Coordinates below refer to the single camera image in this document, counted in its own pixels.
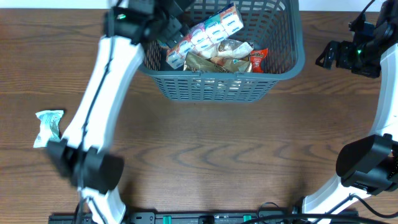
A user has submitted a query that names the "colourful tissue multipack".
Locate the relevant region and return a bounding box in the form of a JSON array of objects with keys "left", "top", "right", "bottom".
[{"left": 165, "top": 3, "right": 244, "bottom": 69}]

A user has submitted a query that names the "gold foil bag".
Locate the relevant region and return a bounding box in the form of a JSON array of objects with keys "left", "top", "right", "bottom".
[{"left": 182, "top": 51, "right": 253, "bottom": 74}]

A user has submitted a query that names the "beige snack pouch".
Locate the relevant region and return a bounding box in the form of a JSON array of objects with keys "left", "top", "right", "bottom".
[{"left": 198, "top": 39, "right": 254, "bottom": 59}]

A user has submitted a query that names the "red spaghetti packet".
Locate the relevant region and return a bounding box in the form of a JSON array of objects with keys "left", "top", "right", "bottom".
[{"left": 249, "top": 49, "right": 268, "bottom": 73}]

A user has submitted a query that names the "white green tissue packet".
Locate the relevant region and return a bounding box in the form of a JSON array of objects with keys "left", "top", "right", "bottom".
[{"left": 33, "top": 110, "right": 64, "bottom": 148}]

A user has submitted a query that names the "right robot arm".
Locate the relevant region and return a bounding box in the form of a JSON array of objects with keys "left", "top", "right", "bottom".
[{"left": 293, "top": 0, "right": 397, "bottom": 223}]

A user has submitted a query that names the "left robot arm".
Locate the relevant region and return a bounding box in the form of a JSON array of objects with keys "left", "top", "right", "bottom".
[{"left": 45, "top": 0, "right": 192, "bottom": 223}]

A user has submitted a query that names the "grey plastic basket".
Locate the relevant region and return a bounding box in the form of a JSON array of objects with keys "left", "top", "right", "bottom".
[{"left": 139, "top": 0, "right": 305, "bottom": 102}]

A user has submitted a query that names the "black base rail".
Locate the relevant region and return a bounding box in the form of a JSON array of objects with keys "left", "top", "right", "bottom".
[{"left": 48, "top": 210, "right": 359, "bottom": 224}]

